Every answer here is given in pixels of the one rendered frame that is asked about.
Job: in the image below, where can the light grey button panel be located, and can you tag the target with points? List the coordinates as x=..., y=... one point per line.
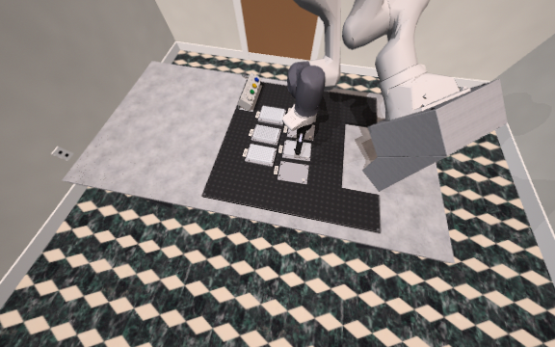
x=250, y=93

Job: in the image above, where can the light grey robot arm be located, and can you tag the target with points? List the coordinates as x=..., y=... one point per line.
x=410, y=91

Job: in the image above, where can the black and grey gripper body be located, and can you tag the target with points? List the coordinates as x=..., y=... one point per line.
x=304, y=128

